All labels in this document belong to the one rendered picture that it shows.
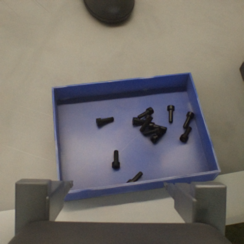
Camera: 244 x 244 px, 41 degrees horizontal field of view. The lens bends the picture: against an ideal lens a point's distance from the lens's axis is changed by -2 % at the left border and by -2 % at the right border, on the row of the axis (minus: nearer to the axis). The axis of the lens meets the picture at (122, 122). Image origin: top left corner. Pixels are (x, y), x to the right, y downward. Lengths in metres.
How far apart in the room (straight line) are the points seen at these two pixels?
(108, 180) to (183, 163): 0.07
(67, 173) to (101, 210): 0.04
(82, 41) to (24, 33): 0.06
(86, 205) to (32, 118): 0.10
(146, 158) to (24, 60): 0.16
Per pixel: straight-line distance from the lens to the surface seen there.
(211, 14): 0.41
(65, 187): 0.16
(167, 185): 0.17
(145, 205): 0.28
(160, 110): 0.31
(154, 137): 0.29
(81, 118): 0.30
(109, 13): 0.36
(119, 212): 0.27
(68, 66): 0.34
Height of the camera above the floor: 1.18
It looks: 62 degrees down
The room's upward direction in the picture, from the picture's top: 4 degrees clockwise
